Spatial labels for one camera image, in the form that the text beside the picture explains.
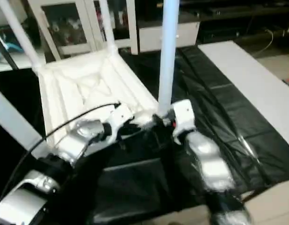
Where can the white plastic table top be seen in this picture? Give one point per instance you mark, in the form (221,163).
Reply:
(88,84)

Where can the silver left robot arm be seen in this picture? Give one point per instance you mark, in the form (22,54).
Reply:
(79,143)

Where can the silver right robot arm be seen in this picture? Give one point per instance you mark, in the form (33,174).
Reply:
(210,164)

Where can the black work mat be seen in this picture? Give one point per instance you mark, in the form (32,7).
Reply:
(229,117)

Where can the white drawer unit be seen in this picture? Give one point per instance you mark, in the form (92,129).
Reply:
(186,35)

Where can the white flat board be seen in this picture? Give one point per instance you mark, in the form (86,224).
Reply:
(257,75)

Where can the white glass door cabinet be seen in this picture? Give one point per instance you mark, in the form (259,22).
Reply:
(79,26)

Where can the teal plastic object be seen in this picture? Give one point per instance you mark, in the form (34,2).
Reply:
(6,47)

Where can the grey metal pole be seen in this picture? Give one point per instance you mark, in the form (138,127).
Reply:
(3,49)

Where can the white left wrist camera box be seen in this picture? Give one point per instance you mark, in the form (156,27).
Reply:
(120,117)

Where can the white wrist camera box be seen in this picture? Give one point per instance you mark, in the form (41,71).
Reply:
(120,117)
(183,117)

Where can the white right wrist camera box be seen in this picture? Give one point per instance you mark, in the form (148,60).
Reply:
(183,117)

